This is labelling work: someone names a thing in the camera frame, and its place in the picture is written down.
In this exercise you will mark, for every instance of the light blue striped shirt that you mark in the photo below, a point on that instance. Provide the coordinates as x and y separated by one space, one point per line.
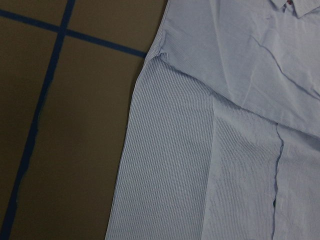
223 133

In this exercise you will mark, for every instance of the brown paper table mat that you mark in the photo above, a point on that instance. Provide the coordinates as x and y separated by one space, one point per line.
67 73

